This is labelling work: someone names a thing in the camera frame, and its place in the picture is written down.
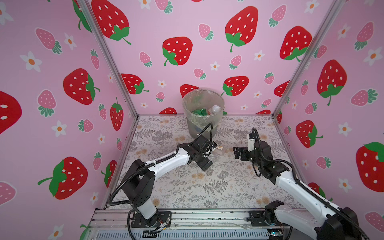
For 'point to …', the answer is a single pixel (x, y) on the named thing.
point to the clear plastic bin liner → (204, 104)
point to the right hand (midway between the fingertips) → (240, 147)
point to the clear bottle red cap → (214, 109)
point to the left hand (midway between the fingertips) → (205, 158)
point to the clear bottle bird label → (219, 147)
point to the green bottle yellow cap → (202, 112)
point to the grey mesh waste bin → (196, 127)
